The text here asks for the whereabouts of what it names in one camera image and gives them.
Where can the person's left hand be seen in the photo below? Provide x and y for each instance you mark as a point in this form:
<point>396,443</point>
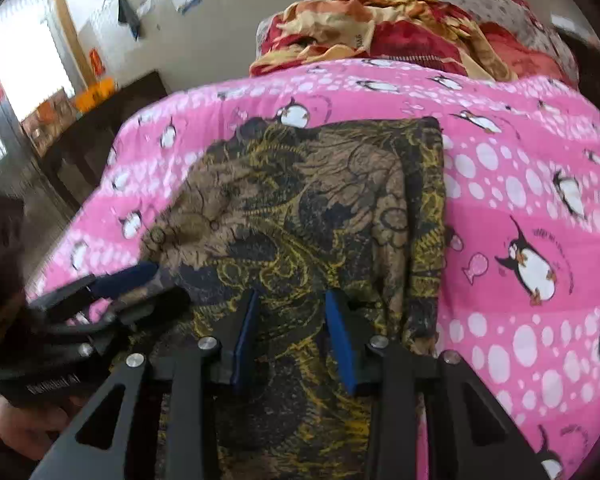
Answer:
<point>25,430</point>

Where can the orange wall sign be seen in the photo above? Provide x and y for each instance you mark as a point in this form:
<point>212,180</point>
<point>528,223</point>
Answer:
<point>97,62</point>

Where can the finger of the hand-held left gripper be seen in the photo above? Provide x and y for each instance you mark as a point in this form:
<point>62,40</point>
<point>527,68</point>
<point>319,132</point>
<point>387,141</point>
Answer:
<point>160,302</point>
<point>130,277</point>

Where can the dark wooden headboard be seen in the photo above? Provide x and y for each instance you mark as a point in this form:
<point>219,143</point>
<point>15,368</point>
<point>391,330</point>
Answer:
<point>585,60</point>

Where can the dark wooden table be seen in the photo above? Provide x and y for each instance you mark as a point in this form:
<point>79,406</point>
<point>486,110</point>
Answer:
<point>95,135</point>

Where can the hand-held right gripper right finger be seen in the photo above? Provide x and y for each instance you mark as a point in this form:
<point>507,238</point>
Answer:
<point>342,340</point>

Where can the orange box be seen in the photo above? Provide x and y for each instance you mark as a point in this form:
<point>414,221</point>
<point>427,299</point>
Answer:
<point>96,95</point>

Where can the brown printed box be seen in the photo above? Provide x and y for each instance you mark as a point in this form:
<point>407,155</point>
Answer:
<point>47,120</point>

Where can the dark fuzzy cloth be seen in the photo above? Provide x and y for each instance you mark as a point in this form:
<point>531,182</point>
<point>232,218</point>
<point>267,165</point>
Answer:
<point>0,260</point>

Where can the dark hanging cloth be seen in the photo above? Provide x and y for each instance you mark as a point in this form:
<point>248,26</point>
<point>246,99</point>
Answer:
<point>129,12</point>

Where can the red cloth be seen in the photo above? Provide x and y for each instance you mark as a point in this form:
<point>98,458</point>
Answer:
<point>530,60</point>

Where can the brown yellow patterned garment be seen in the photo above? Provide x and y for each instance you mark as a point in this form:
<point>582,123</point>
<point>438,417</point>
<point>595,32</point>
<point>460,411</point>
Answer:
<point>320,200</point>

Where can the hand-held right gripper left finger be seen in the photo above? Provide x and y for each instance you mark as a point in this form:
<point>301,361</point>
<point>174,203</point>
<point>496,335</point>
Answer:
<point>245,340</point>

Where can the red and gold blanket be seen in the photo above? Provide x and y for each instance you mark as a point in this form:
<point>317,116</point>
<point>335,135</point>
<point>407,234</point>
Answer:
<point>340,25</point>

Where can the pink penguin print blanket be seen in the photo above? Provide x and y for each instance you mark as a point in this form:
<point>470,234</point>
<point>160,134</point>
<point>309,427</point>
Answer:
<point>505,200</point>

